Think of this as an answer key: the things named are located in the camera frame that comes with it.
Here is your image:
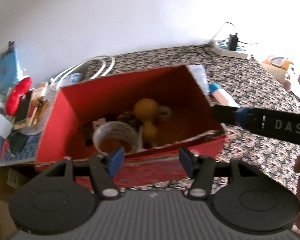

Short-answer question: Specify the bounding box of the blue checkered cloth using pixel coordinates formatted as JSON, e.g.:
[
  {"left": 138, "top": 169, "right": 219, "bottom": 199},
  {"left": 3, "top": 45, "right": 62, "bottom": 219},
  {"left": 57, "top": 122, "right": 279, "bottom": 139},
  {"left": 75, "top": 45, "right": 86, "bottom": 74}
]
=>
[{"left": 0, "top": 132, "right": 41, "bottom": 167}]

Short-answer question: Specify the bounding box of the clear plastic case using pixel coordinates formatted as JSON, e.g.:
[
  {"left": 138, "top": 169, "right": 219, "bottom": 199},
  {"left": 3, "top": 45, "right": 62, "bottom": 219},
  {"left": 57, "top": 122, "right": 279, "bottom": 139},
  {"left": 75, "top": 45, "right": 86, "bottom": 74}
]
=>
[{"left": 188, "top": 64, "right": 210, "bottom": 95}]

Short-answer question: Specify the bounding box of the brown pine cone in box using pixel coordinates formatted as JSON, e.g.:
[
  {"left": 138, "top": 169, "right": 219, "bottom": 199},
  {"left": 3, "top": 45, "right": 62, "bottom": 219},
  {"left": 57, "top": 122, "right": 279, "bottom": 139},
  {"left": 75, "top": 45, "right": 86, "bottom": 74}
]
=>
[{"left": 117, "top": 112, "right": 141, "bottom": 128}]

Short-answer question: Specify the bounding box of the red plush cushion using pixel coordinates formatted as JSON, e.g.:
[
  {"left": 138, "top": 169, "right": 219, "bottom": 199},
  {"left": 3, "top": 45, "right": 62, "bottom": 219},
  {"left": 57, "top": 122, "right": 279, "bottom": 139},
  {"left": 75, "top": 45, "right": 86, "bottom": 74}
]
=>
[{"left": 6, "top": 76, "right": 32, "bottom": 116}]

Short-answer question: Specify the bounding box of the red cardboard box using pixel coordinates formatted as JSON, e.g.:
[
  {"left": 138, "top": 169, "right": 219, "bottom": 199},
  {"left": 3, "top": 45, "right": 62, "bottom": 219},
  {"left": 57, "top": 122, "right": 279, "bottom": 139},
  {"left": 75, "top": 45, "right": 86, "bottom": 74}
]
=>
[{"left": 36, "top": 65, "right": 226, "bottom": 187}]

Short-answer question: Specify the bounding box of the white power strip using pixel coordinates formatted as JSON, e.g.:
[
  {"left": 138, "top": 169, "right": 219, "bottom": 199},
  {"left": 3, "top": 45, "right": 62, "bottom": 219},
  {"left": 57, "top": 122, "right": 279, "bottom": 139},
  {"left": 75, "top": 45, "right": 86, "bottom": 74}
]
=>
[{"left": 212, "top": 40, "right": 251, "bottom": 60}]

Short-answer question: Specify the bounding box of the white bottle blue cap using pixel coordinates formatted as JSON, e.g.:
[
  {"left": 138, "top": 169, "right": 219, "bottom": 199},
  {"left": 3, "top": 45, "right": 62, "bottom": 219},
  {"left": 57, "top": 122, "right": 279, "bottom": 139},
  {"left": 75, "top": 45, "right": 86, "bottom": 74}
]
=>
[{"left": 209, "top": 83, "right": 239, "bottom": 108}]

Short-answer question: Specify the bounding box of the orange wooden gourd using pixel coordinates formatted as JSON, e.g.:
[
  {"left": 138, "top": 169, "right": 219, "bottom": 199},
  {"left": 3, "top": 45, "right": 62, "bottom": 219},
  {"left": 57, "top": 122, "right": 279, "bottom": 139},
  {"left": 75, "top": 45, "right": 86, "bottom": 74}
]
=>
[{"left": 133, "top": 98, "right": 159, "bottom": 147}]

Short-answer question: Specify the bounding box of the small beige tape roll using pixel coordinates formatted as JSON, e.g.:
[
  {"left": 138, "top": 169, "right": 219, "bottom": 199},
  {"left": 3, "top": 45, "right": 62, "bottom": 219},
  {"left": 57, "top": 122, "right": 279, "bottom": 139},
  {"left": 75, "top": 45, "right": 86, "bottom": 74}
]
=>
[{"left": 157, "top": 106, "right": 172, "bottom": 121}]

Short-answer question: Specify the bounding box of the white square box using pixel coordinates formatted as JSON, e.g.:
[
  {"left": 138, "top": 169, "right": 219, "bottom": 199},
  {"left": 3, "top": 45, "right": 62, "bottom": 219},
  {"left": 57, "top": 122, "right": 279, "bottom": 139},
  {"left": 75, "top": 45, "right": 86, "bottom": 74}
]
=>
[{"left": 0, "top": 114, "right": 13, "bottom": 139}]

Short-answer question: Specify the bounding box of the pine cone on papers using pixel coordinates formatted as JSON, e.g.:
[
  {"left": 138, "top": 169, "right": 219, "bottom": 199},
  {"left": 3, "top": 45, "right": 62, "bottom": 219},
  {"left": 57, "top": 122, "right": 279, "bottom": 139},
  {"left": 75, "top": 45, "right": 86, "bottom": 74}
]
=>
[{"left": 34, "top": 97, "right": 50, "bottom": 109}]

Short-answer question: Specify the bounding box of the black charger cable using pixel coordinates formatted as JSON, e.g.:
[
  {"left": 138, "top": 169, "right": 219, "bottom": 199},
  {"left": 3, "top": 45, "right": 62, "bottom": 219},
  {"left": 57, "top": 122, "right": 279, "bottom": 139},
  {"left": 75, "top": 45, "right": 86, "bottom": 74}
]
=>
[{"left": 197, "top": 22, "right": 258, "bottom": 53}]

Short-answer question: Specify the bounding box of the large clear tape roll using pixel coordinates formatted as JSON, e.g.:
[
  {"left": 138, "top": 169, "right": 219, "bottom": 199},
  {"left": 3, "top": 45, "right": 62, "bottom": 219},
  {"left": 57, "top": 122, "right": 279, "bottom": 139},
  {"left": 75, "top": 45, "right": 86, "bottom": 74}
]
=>
[{"left": 92, "top": 121, "right": 141, "bottom": 155}]

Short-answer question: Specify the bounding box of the white pen tube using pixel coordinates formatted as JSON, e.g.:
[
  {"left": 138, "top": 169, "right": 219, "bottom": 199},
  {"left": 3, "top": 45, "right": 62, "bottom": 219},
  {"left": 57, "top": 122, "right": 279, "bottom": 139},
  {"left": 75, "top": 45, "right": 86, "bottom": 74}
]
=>
[{"left": 136, "top": 126, "right": 143, "bottom": 152}]

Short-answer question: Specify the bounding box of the white coiled cable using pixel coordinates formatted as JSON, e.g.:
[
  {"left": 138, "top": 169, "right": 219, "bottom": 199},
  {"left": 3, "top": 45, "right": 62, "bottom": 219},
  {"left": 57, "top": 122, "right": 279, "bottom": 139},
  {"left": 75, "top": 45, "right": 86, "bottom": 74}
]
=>
[{"left": 50, "top": 55, "right": 116, "bottom": 91}]

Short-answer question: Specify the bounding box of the blue paper bag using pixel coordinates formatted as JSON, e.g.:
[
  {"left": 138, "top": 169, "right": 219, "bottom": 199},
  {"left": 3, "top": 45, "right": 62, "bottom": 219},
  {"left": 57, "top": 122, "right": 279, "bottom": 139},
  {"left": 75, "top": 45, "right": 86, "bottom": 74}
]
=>
[{"left": 0, "top": 41, "right": 23, "bottom": 94}]

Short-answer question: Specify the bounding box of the black charger adapter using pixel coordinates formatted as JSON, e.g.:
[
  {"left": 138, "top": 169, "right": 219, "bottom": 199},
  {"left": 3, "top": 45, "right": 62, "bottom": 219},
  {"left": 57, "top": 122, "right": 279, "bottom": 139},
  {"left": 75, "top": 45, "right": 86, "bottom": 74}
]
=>
[{"left": 228, "top": 33, "right": 238, "bottom": 51}]

